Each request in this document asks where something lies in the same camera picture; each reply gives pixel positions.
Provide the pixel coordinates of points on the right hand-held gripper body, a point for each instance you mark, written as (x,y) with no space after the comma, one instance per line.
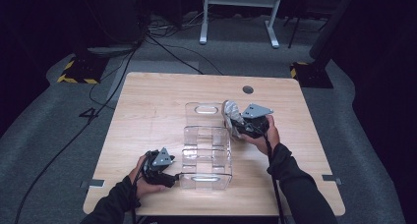
(255,127)

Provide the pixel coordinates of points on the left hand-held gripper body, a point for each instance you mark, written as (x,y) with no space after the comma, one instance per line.
(157,173)

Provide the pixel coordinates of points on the grey striped cloth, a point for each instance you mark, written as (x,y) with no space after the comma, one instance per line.
(232,112)

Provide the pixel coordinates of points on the clear acrylic divided organizer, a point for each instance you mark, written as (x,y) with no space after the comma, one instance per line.
(205,152)

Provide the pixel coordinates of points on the person's left hand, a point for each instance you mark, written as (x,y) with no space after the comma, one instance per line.
(141,184)

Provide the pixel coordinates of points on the person's right hand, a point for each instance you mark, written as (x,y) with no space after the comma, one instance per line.
(270,142)

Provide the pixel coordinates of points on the black yellow striped stand base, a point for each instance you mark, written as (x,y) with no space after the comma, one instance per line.
(311,76)
(83,70)

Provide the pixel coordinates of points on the black tripod stand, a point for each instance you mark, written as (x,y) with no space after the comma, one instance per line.
(294,34)

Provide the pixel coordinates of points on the dark slanted pole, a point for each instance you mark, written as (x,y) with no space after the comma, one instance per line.
(331,27)

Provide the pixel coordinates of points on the grey flat stand foot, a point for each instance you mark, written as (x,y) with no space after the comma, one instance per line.
(111,50)

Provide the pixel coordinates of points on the dark cabinet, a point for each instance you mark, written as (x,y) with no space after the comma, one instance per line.
(118,14)

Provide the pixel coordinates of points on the metal table bracket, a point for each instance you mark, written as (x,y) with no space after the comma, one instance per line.
(93,183)
(331,179)

